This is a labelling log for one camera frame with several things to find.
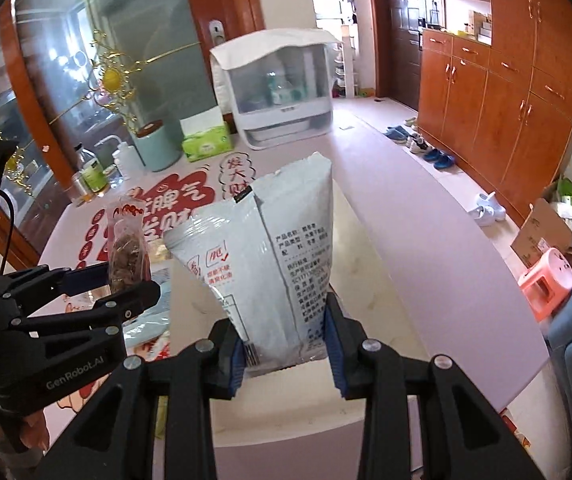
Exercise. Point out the red cartoon table mat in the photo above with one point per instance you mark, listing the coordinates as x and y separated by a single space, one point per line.
80 238

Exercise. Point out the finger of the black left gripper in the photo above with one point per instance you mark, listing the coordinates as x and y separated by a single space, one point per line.
111 311
86 277

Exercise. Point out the blue slippers pair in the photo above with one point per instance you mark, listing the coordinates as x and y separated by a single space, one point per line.
440 160

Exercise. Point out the clear bag of brown snacks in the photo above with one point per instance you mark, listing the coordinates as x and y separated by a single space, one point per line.
128 259

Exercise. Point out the mint green canister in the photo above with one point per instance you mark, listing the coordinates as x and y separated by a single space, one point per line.
156 147

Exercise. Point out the orange wooden wall cabinet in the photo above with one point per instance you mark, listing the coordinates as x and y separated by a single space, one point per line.
503 109

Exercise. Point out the large white snack bag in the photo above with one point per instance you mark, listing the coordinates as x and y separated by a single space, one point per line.
266 255

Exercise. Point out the brown cardboard box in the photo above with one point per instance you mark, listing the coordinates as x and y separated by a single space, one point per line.
542 229

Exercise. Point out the green tissue box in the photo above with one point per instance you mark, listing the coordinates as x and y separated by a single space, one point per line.
205 135

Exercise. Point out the white plastic storage bin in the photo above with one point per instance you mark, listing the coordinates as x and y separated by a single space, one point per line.
301 400

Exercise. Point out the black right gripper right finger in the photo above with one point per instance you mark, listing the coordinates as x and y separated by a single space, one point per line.
461 435

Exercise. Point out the pink plastic stool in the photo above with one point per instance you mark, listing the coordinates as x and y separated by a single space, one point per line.
547 284

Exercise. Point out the glass door with gold ornament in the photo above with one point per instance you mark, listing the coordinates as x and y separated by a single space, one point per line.
96 67

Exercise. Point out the white crocs pair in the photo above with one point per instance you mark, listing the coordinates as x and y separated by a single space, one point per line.
488 210

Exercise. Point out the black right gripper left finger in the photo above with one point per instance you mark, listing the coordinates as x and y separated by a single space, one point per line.
152 419

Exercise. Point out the clear bottle green label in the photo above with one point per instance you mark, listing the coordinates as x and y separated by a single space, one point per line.
91 169

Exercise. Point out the white countertop dish cabinet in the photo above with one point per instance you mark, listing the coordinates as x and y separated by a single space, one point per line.
276 84

